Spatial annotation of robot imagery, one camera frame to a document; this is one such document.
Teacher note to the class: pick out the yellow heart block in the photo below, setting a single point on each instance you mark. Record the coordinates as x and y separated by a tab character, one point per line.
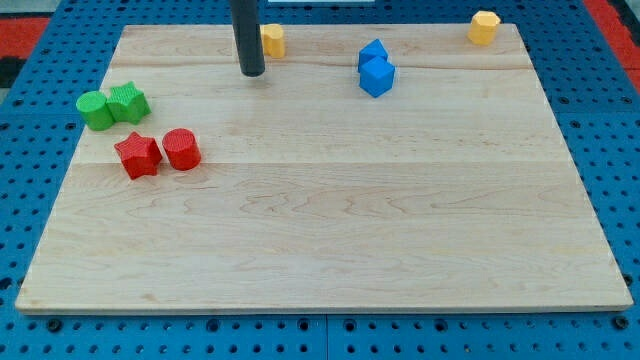
273	40

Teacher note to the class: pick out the wooden board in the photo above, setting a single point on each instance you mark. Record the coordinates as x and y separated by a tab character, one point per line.
453	192

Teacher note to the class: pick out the blue cube block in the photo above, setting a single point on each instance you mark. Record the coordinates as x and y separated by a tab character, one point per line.
377	76

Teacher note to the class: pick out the blue triangle block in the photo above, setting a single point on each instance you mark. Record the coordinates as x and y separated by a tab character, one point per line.
375	49

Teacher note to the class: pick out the red cylinder block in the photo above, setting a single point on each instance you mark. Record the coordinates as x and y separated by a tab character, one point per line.
182	149

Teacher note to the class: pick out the red star block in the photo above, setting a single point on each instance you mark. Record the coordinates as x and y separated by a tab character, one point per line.
139	155

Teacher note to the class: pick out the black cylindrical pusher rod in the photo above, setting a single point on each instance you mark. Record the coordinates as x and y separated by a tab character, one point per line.
246	27

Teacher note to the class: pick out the green star block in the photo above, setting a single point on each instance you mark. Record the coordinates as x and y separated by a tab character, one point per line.
127	103

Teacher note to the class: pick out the yellow hexagon block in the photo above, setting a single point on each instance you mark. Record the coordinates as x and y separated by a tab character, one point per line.
483	27

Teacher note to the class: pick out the green cylinder block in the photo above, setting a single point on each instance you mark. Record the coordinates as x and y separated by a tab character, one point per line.
94	111

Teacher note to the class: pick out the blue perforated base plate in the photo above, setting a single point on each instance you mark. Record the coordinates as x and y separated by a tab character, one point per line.
589	89

